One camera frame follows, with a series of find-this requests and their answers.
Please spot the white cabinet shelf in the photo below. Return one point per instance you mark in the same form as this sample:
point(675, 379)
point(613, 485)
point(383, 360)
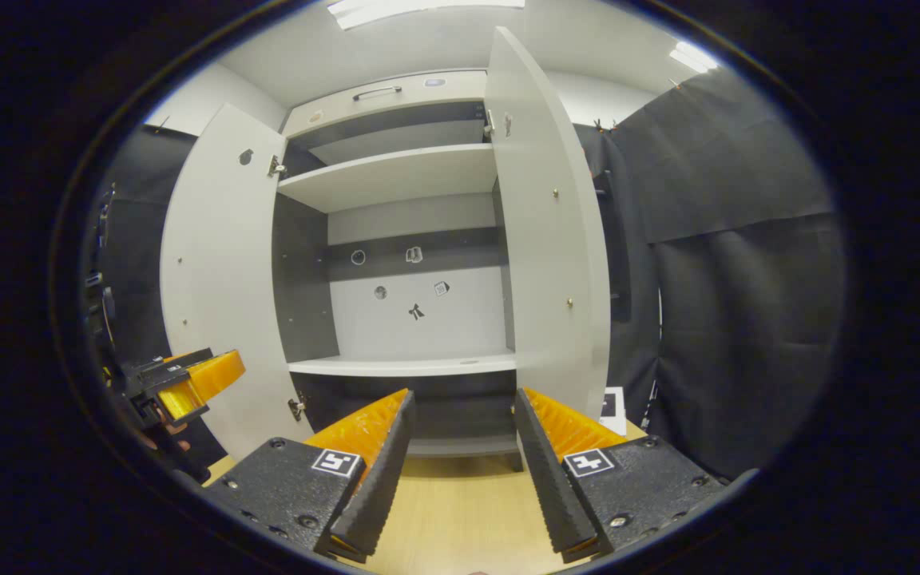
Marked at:
point(404, 366)
point(396, 180)

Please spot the dark metal stand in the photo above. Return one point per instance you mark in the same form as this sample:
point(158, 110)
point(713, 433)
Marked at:
point(101, 279)

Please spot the beige cabinet door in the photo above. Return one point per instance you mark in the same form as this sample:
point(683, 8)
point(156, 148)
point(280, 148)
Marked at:
point(548, 239)
point(220, 263)

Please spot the small photo card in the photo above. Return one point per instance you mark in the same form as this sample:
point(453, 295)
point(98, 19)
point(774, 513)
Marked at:
point(613, 409)

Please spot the small ceiling light panel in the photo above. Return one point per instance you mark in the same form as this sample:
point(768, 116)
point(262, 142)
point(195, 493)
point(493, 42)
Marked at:
point(693, 57)

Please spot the beige cabinet drawer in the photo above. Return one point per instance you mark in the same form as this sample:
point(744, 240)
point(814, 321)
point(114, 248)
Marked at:
point(428, 96)

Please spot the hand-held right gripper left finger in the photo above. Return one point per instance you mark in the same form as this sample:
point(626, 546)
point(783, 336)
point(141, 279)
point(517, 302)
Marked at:
point(380, 479)

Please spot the black backdrop cloth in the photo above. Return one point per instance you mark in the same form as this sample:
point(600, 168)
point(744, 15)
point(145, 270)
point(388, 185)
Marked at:
point(140, 224)
point(747, 319)

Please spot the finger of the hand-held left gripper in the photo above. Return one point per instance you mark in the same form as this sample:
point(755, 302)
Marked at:
point(216, 374)

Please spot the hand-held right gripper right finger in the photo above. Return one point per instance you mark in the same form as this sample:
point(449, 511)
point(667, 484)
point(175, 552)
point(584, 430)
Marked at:
point(556, 479)

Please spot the beige double-door shoe cabinet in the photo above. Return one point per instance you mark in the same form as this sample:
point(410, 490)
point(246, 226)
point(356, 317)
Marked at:
point(428, 319)

